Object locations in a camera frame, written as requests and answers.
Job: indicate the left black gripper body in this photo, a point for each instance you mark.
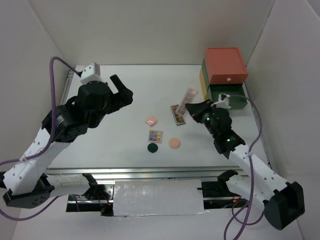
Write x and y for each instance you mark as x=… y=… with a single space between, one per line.
x=115 y=101

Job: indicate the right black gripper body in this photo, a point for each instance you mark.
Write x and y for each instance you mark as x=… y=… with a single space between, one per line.
x=206 y=119

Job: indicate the pink eyeshadow palette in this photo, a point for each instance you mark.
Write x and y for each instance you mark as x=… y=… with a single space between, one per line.
x=187 y=99

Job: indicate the brown eyeshadow palette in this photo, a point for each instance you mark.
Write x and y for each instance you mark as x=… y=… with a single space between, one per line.
x=179 y=119

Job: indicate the colourful square eyeshadow palette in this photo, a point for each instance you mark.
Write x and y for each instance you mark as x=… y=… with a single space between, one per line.
x=155 y=136

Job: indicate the red top drawer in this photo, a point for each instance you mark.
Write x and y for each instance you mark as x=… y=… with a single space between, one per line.
x=225 y=65

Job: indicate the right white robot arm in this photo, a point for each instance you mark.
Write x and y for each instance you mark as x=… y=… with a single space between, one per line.
x=281 y=202

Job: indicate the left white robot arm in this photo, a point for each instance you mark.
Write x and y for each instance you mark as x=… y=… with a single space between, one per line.
x=26 y=183

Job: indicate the bare peach makeup puff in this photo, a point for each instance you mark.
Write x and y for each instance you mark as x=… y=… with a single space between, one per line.
x=174 y=143

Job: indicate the wrapped peach makeup puff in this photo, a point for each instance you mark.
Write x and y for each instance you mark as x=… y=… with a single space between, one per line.
x=151 y=121

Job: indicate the dark green round compact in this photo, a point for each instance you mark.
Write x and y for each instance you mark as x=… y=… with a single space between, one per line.
x=152 y=147

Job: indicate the white foil-edged cover plate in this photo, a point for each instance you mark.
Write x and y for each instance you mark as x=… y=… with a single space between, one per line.
x=158 y=198

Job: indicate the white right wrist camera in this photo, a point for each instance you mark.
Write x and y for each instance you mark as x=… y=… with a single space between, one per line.
x=223 y=101

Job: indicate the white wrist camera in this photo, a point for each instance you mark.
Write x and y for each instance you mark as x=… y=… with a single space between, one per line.
x=223 y=101
x=90 y=73

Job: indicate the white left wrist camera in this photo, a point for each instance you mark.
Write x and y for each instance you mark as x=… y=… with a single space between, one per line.
x=90 y=73

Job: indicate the aluminium frame rail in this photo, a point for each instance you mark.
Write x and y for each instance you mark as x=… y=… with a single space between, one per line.
x=117 y=148

